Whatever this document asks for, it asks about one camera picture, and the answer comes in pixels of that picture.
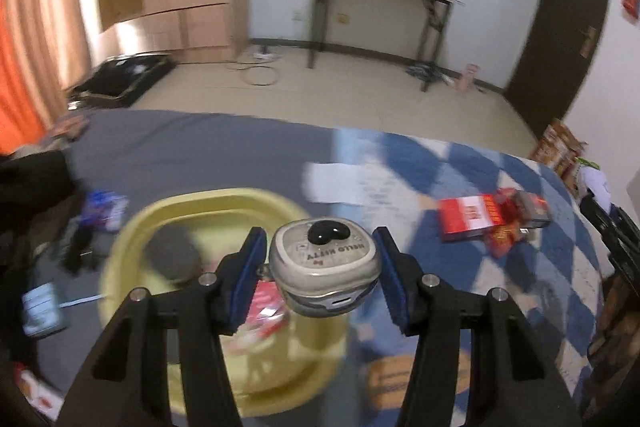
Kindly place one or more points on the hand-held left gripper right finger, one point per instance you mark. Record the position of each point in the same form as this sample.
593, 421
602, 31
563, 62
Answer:
392, 269

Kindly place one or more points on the light blue small device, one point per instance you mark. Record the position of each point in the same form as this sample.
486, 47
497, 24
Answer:
42, 309

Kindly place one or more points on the blue checkered blanket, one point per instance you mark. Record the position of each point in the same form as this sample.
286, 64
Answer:
550, 257

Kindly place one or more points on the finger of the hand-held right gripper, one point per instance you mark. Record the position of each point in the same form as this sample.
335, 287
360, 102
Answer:
612, 229

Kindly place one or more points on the black round sponge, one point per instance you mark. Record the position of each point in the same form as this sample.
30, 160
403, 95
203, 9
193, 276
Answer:
172, 254

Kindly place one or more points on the wall socket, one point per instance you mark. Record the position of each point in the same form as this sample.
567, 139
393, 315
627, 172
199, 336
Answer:
341, 19
298, 16

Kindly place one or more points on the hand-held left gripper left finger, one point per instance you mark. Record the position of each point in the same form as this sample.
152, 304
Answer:
248, 269

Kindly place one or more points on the blue snack packet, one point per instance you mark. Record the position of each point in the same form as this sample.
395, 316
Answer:
102, 209

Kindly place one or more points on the black rectangular pouch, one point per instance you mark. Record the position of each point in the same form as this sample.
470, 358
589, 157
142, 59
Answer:
76, 249

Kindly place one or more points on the yellow plastic basin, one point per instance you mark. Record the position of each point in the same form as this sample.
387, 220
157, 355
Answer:
280, 387

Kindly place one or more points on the orange striped curtain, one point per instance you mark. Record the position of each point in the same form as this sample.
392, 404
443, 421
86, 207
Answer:
30, 57

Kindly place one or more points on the stack of snack boxes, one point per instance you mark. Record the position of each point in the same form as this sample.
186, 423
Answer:
557, 147

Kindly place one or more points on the silver earbud case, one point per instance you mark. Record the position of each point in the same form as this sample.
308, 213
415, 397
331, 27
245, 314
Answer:
325, 269

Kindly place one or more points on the glossy red cigarette pack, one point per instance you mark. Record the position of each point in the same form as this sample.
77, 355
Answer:
265, 309

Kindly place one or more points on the white paper slip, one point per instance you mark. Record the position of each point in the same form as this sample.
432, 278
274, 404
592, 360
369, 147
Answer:
345, 184

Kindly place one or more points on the dark cigarette box silver end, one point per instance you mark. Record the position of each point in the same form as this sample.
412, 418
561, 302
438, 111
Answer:
532, 207

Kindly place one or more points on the black jacket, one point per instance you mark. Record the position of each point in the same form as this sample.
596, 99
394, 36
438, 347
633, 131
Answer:
30, 187

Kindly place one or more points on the red wall sign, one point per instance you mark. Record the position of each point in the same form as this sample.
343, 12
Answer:
631, 4

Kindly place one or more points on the black suitcase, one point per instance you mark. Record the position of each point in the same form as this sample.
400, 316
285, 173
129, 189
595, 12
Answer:
120, 79

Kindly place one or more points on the white plastic bag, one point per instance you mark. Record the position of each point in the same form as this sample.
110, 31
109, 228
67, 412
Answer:
592, 182

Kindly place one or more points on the red and white cigarette pack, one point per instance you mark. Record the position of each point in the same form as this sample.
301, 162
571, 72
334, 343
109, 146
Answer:
465, 217

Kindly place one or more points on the dark brown door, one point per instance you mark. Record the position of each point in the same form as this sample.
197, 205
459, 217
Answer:
560, 32

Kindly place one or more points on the pink carton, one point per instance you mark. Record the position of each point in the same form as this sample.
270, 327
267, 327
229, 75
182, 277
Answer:
469, 77

